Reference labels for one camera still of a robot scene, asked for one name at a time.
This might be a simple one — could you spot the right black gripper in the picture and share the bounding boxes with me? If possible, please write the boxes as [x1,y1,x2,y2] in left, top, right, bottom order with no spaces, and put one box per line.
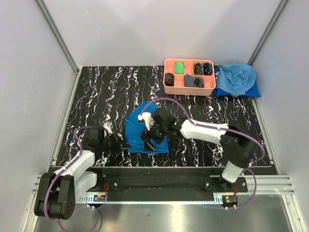
[140,119,169,152]

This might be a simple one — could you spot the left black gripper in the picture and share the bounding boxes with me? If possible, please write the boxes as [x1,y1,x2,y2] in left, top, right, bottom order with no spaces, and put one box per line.
[100,131,131,155]

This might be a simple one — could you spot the blue cloth napkin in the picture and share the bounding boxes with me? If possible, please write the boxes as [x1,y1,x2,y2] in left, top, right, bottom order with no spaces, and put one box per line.
[125,101,169,154]

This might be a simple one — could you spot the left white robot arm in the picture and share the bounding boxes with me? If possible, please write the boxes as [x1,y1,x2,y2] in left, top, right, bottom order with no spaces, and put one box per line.
[34,123,131,220]

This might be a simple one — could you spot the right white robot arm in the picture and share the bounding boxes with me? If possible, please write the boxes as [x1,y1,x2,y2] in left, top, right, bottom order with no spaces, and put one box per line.
[138,110,257,192]

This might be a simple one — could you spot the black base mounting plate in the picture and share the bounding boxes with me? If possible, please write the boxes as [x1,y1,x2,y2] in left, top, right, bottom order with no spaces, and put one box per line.
[84,167,248,204]

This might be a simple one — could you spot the dark patterned rolled tie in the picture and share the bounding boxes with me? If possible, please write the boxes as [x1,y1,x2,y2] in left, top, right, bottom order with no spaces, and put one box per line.
[164,72,174,87]

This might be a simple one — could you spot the grey rolled cloth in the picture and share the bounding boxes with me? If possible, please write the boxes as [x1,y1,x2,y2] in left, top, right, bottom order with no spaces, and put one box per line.
[183,74,194,87]

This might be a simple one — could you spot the pink compartment tray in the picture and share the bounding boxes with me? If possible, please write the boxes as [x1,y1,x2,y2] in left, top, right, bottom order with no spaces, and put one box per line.
[163,58,216,96]

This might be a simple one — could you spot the dark floral rolled tie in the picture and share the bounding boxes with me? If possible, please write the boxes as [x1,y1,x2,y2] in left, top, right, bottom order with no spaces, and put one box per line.
[194,76,204,88]

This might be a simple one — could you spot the green rolled cloth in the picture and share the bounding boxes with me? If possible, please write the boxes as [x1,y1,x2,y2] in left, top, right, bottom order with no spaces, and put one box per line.
[174,61,184,74]

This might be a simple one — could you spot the green patterned rolled tie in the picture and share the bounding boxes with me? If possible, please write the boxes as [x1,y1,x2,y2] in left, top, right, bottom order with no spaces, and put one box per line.
[194,63,203,75]

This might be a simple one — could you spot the navy dotted rolled tie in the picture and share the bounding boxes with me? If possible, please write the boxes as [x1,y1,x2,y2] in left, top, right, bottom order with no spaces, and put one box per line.
[203,62,213,75]

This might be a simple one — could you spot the light blue bucket hat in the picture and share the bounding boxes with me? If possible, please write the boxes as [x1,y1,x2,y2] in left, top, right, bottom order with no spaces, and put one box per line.
[216,62,256,95]

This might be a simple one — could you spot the blue folded cloth bag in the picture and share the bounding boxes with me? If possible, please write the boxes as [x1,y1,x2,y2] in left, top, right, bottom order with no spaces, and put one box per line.
[213,84,261,98]

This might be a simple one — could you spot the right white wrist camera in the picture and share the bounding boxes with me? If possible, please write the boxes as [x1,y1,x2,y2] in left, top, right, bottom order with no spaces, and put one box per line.
[138,112,155,131]

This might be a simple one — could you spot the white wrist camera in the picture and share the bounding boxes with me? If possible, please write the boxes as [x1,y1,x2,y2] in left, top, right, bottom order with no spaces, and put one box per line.
[138,112,155,131]
[103,122,113,134]

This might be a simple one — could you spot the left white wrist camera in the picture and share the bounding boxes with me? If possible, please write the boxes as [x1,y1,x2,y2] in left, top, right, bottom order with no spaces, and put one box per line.
[103,122,113,134]

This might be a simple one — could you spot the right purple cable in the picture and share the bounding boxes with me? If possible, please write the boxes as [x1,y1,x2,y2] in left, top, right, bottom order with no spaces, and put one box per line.
[141,97,266,210]

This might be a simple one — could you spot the purple cable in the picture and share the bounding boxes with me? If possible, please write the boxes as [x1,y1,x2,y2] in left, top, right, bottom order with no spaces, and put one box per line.
[141,97,266,210]
[43,125,103,232]

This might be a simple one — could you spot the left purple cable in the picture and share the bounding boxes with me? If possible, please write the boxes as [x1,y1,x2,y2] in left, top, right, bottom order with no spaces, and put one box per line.
[43,125,103,232]

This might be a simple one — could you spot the left aluminium frame post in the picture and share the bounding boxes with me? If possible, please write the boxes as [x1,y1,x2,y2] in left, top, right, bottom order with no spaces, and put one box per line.
[34,0,80,74]

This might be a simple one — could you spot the aluminium frame post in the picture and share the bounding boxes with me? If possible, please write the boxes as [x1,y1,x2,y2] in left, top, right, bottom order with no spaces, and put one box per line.
[34,0,80,74]
[247,0,290,66]

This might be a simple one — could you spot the right aluminium frame post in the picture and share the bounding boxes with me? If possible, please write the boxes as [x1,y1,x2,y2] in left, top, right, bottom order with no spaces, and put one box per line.
[247,0,290,66]

